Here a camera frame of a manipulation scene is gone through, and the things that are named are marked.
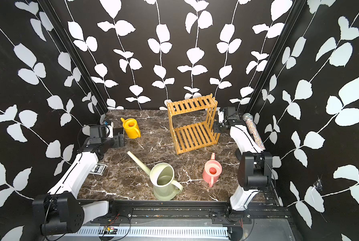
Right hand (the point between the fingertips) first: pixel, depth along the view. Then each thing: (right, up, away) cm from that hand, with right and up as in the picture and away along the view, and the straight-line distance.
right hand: (215, 123), depth 93 cm
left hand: (-59, -7, -8) cm, 60 cm away
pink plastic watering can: (-4, -26, -13) cm, 29 cm away
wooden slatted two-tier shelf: (-14, +1, +22) cm, 26 cm away
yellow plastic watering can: (-54, -3, +5) cm, 55 cm away
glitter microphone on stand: (+19, -2, -10) cm, 22 cm away
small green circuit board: (-55, -53, -21) cm, 79 cm away
